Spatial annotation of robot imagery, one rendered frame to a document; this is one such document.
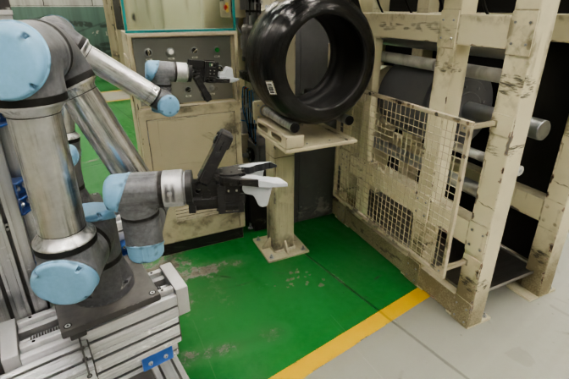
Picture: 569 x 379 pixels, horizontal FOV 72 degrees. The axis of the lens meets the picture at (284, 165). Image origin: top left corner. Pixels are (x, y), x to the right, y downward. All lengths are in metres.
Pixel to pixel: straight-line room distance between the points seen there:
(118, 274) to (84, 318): 0.12
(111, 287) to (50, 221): 0.29
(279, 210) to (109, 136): 1.51
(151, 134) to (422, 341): 1.65
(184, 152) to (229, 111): 0.34
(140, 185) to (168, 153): 1.42
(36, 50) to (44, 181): 0.23
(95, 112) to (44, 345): 0.56
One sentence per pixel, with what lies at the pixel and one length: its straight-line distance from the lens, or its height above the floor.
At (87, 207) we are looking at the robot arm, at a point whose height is 0.94.
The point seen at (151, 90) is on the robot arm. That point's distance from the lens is 1.43.
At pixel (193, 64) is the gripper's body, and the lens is 1.59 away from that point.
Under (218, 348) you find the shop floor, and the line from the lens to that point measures 1.91.
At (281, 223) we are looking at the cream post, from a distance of 2.32.
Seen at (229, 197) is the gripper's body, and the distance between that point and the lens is 0.79.
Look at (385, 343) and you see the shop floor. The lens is 1.95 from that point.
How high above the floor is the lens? 1.38
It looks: 22 degrees down
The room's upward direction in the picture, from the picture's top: straight up
